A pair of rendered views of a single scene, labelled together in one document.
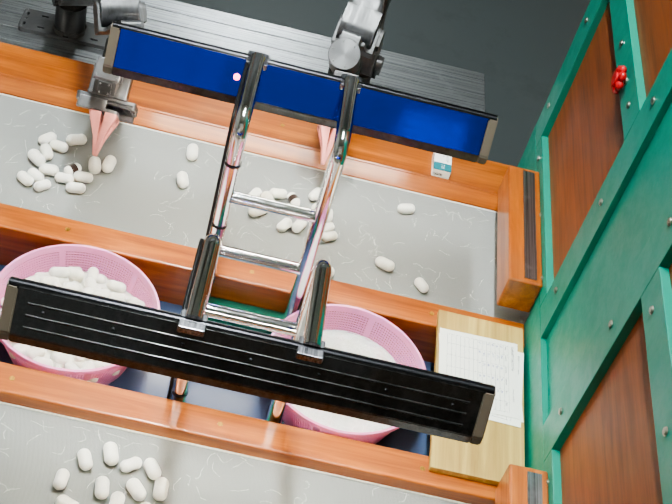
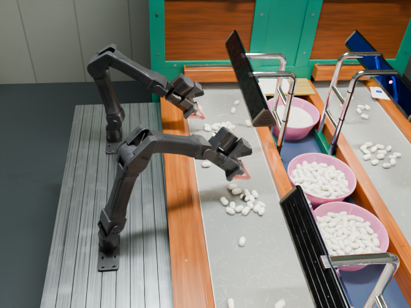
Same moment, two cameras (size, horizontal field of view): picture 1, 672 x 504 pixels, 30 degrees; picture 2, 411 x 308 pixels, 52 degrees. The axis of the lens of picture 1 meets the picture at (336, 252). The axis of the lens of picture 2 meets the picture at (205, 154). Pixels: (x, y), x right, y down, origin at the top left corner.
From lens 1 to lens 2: 2.42 m
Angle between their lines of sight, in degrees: 65
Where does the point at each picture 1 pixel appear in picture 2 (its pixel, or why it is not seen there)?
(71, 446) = (371, 168)
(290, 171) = not seen: hidden behind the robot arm
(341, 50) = (188, 81)
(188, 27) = (82, 200)
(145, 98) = (183, 181)
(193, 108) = (180, 165)
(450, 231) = (202, 99)
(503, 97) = not seen: outside the picture
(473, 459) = (305, 86)
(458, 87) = (90, 111)
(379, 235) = (216, 113)
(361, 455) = (321, 106)
